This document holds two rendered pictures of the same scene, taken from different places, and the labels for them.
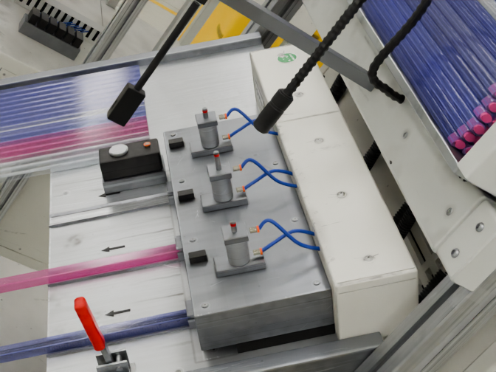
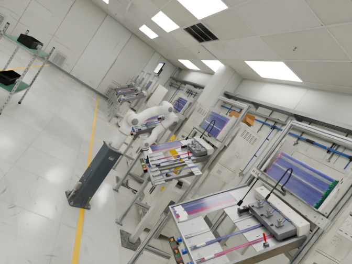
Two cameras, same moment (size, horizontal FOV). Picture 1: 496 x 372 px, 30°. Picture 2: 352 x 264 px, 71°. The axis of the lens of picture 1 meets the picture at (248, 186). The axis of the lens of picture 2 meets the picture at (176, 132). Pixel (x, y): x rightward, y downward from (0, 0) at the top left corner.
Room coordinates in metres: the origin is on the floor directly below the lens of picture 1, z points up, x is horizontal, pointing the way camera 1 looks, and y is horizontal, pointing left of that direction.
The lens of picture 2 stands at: (-2.09, -0.02, 1.40)
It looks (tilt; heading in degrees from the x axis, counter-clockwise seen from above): 4 degrees down; 6
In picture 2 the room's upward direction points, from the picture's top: 35 degrees clockwise
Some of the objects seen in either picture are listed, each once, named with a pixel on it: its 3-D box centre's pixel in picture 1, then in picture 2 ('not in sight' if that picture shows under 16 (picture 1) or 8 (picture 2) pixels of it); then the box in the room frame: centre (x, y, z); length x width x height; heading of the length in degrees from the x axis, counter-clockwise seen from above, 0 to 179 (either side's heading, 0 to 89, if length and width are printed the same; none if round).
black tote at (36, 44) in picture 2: not in sight; (31, 42); (1.13, 2.78, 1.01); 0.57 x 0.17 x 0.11; 29
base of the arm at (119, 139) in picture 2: not in sight; (118, 140); (0.39, 0.70, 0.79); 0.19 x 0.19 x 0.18
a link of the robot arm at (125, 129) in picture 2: not in sight; (129, 122); (0.41, 0.72, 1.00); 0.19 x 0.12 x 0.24; 36
